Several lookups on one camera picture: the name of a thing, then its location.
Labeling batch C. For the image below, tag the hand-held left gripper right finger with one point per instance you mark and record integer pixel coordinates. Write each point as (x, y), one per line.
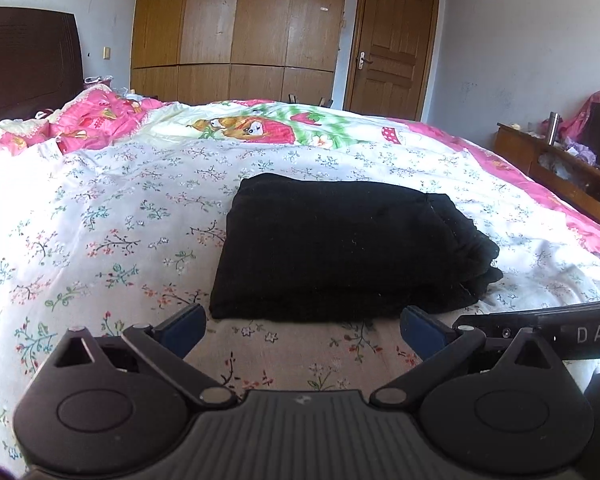
(422, 331)

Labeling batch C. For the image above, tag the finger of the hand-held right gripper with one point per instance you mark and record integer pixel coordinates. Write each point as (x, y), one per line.
(500, 322)

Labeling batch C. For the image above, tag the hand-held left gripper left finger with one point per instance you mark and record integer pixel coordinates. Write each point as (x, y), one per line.
(185, 329)

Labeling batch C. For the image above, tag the black pants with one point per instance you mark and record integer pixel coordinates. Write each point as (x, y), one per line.
(340, 245)

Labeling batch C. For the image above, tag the floral printed bed quilt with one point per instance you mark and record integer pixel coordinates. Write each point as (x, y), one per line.
(130, 210)

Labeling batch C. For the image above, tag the wooden side desk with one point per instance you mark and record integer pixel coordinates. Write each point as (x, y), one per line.
(555, 185)

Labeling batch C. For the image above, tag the clear plastic bag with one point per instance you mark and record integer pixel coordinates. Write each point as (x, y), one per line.
(555, 164)

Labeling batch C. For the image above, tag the purple cloth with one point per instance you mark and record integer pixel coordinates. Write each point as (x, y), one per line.
(580, 151)

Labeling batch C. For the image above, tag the steel thermos bottle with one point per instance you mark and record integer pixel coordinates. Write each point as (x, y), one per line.
(553, 127)

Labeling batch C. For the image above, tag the pink printed pillow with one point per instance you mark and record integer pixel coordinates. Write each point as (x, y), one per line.
(100, 120)

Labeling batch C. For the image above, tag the pink cloth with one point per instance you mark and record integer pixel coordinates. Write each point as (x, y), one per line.
(595, 102)

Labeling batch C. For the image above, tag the white crumpled cloth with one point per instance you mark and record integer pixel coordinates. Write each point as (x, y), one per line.
(97, 80)

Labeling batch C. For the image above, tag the wooden door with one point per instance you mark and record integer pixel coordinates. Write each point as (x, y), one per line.
(390, 35)

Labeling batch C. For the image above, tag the wooden wardrobe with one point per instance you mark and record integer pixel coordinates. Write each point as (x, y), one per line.
(230, 20)

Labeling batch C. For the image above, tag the dark wooden headboard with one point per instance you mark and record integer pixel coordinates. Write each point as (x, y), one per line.
(25, 60)

